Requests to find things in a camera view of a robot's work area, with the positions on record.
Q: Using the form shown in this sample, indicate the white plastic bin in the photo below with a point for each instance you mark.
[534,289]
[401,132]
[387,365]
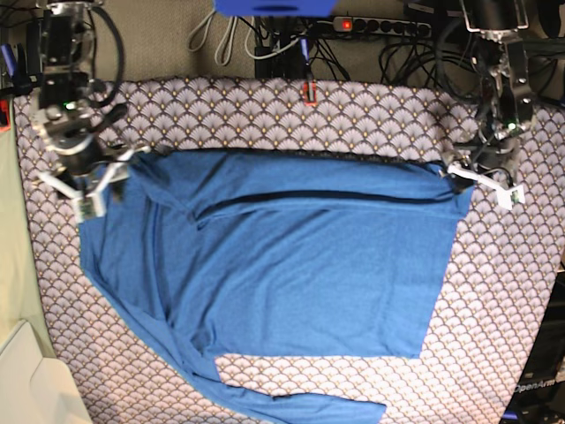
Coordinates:
[34,388]

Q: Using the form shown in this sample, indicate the fan-patterned table cloth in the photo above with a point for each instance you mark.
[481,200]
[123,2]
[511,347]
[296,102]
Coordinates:
[501,274]

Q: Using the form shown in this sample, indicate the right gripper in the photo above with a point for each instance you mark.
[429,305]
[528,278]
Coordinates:
[85,167]

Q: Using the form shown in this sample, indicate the white power strip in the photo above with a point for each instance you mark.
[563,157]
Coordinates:
[373,26]

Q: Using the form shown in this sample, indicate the black power adapter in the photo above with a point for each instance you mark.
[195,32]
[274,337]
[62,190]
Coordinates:
[33,47]

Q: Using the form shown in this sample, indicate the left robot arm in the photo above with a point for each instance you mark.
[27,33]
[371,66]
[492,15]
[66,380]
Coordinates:
[505,103]

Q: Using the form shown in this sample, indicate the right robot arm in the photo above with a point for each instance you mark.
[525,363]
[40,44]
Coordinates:
[68,51]

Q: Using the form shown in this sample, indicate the blue long-sleeve T-shirt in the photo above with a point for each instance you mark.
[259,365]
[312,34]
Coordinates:
[264,254]

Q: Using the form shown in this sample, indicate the blue box at top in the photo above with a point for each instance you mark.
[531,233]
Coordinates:
[260,8]

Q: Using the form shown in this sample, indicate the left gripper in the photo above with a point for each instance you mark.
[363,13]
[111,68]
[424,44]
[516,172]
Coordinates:
[488,162]

